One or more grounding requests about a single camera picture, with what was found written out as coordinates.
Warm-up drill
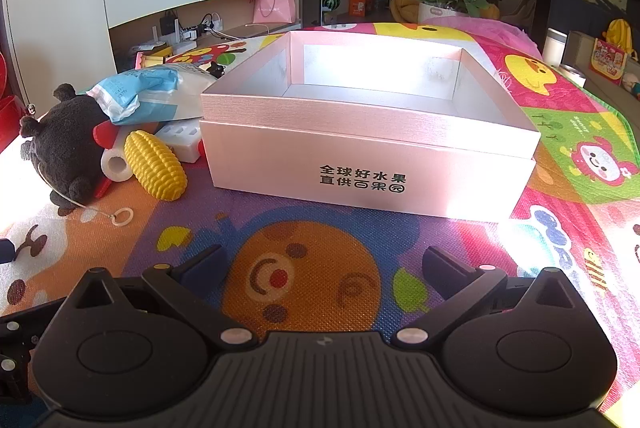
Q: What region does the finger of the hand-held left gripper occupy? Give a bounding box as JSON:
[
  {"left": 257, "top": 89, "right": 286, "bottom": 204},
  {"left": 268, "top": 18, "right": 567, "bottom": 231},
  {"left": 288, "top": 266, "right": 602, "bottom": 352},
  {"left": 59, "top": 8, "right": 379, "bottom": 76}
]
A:
[{"left": 0, "top": 239, "right": 63, "bottom": 404}]

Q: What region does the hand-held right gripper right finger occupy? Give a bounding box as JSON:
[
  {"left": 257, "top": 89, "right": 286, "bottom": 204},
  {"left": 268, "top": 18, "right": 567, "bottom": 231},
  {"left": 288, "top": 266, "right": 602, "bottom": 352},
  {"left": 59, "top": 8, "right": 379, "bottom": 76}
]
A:
[{"left": 392, "top": 245, "right": 581, "bottom": 349}]

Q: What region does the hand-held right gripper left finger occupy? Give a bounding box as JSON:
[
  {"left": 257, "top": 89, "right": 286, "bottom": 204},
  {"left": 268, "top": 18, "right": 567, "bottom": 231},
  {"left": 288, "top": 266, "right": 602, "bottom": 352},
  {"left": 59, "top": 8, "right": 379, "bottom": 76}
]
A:
[{"left": 65, "top": 244, "right": 258, "bottom": 349}]

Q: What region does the yellow toy corn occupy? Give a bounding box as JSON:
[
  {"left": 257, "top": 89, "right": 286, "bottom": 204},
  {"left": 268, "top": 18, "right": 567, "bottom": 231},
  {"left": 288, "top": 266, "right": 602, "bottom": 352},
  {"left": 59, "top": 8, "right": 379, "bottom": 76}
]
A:
[{"left": 123, "top": 131, "right": 188, "bottom": 201}]

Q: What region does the black plush toy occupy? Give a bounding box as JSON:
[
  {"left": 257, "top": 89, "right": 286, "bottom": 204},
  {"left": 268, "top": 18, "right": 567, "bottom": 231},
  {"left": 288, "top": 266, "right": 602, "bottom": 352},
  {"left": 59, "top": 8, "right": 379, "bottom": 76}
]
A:
[{"left": 19, "top": 83, "right": 135, "bottom": 229}]

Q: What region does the white power strip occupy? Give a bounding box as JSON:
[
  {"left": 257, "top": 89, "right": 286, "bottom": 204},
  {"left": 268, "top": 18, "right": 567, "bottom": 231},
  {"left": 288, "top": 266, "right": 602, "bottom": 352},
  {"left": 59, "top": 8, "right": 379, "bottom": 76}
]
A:
[{"left": 155, "top": 121, "right": 206, "bottom": 163}]

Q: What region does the white toy bottle red cap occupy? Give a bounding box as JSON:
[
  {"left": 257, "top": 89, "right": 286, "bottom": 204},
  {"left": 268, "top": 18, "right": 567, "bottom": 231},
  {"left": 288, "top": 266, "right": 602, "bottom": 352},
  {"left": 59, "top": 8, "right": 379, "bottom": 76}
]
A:
[{"left": 97, "top": 121, "right": 135, "bottom": 182}]

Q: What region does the pink cardboard box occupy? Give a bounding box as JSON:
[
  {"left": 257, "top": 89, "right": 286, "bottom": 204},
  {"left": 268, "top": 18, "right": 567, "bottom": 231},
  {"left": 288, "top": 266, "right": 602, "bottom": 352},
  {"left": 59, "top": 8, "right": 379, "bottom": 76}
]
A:
[{"left": 200, "top": 30, "right": 542, "bottom": 225}]

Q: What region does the blue white plastic bag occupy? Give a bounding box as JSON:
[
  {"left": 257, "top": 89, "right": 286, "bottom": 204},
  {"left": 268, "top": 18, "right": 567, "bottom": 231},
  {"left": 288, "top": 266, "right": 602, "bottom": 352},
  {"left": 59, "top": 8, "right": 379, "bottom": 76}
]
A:
[{"left": 86, "top": 63, "right": 221, "bottom": 127}]

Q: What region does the colourful cartoon play mat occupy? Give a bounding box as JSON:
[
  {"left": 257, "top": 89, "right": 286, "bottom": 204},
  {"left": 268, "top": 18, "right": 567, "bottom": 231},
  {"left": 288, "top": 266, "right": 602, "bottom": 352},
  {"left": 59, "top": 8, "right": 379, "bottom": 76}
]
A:
[{"left": 0, "top": 21, "right": 640, "bottom": 428}]

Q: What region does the red bag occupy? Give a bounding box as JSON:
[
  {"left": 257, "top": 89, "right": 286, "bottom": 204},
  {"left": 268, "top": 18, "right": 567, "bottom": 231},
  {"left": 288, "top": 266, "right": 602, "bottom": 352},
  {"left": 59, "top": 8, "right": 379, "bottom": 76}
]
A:
[{"left": 0, "top": 51, "right": 26, "bottom": 149}]

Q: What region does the yellow toy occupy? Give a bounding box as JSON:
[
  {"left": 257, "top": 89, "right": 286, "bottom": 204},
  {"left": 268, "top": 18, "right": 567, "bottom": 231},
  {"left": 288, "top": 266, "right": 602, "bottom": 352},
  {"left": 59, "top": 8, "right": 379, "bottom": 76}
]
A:
[{"left": 137, "top": 50, "right": 173, "bottom": 70}]

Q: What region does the round metal tin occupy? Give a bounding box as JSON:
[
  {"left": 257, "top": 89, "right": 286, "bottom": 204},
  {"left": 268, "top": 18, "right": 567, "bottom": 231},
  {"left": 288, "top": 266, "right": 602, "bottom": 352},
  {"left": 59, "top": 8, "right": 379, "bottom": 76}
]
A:
[{"left": 559, "top": 64, "right": 587, "bottom": 88}]

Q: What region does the beige sofa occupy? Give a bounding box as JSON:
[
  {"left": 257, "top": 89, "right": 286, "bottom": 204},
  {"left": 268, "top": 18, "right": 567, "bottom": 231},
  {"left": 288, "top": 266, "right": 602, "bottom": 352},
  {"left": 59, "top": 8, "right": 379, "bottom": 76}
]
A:
[{"left": 565, "top": 31, "right": 640, "bottom": 124}]

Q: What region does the large yellow plush bear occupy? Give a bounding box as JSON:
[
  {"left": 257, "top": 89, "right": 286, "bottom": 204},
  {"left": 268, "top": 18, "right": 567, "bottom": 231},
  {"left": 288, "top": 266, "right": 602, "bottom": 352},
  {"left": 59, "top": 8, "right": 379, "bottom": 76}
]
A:
[{"left": 390, "top": 0, "right": 501, "bottom": 24}]

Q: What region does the colourful printed bag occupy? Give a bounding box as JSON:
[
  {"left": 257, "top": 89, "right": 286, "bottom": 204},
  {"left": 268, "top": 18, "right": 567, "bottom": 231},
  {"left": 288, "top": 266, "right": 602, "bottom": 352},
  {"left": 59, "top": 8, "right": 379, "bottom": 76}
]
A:
[{"left": 590, "top": 37, "right": 630, "bottom": 79}]

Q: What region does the pink gift bag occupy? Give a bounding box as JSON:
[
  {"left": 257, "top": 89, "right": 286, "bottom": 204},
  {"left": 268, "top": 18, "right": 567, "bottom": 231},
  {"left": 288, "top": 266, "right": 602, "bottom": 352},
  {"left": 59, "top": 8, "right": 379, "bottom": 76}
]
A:
[{"left": 251, "top": 0, "right": 297, "bottom": 25}]

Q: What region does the yellow backpack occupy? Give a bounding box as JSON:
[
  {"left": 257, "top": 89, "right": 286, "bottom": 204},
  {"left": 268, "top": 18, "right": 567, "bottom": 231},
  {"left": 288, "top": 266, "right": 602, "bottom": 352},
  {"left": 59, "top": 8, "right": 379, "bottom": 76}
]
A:
[{"left": 602, "top": 18, "right": 632, "bottom": 52}]

